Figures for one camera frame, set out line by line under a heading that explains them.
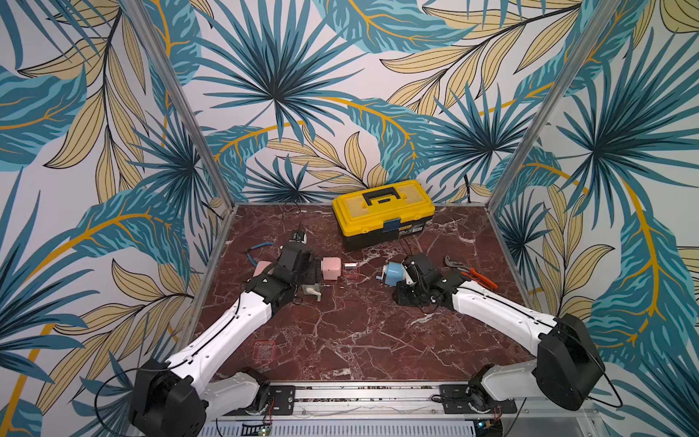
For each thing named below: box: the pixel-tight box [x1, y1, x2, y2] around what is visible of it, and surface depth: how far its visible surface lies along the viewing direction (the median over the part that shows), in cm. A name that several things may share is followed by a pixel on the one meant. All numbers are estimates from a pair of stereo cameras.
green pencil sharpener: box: [301, 283, 323, 303], surface depth 90 cm
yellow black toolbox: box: [331, 180, 436, 252], surface depth 99 cm
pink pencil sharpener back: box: [321, 256, 342, 280], surface depth 94 cm
